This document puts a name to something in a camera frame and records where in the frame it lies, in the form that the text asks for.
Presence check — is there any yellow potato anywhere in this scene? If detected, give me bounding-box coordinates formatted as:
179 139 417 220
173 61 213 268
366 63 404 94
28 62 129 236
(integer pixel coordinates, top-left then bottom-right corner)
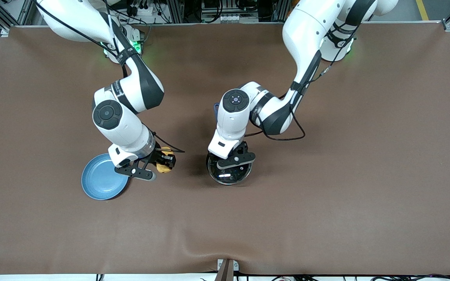
155 147 175 173

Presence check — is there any glass lid with blue knob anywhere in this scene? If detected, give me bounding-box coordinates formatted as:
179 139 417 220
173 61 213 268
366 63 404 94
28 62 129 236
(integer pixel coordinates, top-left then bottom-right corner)
207 154 252 185

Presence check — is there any blue round plate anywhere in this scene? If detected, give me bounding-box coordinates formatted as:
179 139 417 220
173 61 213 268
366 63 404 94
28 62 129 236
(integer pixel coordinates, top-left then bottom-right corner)
81 153 130 200

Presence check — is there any brown table mat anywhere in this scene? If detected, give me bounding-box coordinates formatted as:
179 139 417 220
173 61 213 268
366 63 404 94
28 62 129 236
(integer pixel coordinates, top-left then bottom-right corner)
0 21 450 276

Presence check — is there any white power strip with plugs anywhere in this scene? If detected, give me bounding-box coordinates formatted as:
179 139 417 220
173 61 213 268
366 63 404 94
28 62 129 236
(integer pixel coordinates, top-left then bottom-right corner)
125 0 159 18

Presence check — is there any dark pot with blue handle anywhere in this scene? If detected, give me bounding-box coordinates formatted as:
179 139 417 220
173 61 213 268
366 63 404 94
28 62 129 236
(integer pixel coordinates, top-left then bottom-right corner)
206 103 253 186

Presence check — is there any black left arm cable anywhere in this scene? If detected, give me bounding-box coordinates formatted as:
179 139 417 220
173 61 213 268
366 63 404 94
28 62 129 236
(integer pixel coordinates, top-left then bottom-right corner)
245 66 331 142

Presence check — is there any metal table edge bracket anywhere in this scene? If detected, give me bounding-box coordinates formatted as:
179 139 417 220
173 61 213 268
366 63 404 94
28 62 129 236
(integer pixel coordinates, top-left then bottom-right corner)
215 259 239 281

